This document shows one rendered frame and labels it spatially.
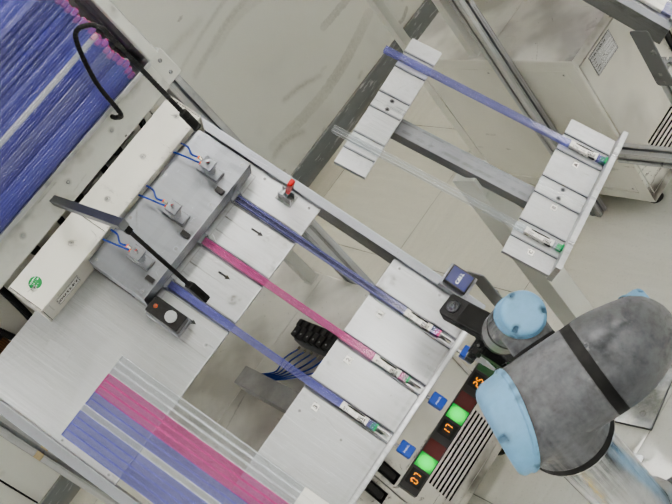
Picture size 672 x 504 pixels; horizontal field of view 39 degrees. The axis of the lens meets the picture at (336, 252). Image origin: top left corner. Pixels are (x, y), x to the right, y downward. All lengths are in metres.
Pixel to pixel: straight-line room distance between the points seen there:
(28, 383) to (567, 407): 1.13
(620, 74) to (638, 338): 1.60
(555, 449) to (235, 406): 1.33
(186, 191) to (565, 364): 1.00
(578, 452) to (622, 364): 0.12
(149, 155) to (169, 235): 0.16
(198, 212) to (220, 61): 1.90
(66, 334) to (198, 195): 0.37
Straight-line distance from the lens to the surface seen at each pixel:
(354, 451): 1.80
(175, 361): 1.84
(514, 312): 1.46
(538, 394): 1.06
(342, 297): 2.29
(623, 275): 2.76
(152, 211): 1.86
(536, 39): 2.61
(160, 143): 1.89
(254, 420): 2.24
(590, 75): 2.52
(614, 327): 1.07
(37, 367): 1.89
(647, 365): 1.08
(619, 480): 1.24
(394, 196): 3.54
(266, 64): 3.81
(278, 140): 3.85
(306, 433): 1.80
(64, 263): 1.84
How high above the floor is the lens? 1.98
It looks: 34 degrees down
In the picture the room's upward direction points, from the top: 43 degrees counter-clockwise
